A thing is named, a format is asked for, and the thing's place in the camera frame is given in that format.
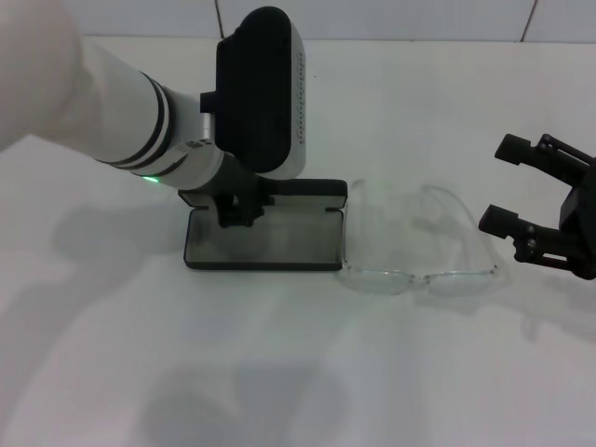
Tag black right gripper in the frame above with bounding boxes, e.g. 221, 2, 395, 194
478, 132, 596, 281

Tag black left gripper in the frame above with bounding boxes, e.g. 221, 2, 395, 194
210, 152, 277, 230

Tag black glasses case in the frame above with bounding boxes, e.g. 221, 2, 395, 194
178, 177, 350, 272

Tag clear plastic glasses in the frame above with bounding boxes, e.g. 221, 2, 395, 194
337, 179, 507, 297

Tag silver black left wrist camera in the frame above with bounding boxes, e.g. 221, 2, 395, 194
199, 6, 309, 181

